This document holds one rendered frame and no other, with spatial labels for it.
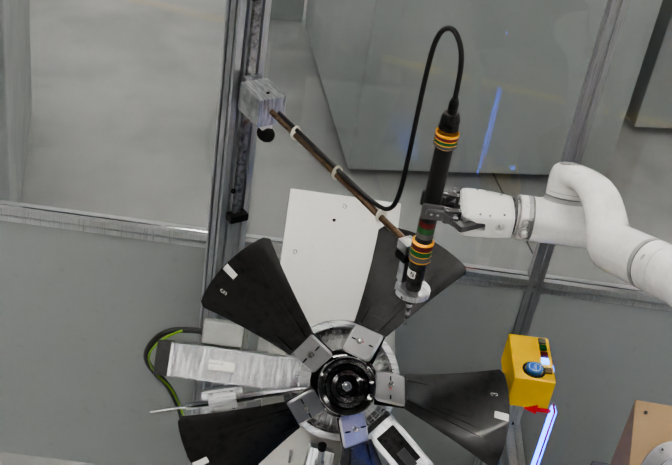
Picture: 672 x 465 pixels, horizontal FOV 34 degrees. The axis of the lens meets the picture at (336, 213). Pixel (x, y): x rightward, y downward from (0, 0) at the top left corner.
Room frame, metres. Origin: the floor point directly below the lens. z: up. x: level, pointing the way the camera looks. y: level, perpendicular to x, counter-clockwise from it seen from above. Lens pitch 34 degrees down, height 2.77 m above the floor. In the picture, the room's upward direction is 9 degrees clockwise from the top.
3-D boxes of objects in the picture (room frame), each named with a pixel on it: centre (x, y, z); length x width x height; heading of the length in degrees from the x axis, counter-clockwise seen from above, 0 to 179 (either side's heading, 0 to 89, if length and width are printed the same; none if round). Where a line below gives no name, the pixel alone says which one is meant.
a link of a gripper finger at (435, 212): (1.69, -0.19, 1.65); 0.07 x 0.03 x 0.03; 93
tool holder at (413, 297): (1.73, -0.17, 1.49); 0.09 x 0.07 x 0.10; 38
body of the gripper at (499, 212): (1.73, -0.28, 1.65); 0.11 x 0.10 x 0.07; 93
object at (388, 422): (1.75, -0.22, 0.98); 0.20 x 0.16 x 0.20; 3
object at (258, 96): (2.22, 0.21, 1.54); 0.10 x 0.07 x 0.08; 38
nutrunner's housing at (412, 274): (1.72, -0.17, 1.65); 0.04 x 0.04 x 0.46
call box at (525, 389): (2.03, -0.52, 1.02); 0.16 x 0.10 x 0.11; 3
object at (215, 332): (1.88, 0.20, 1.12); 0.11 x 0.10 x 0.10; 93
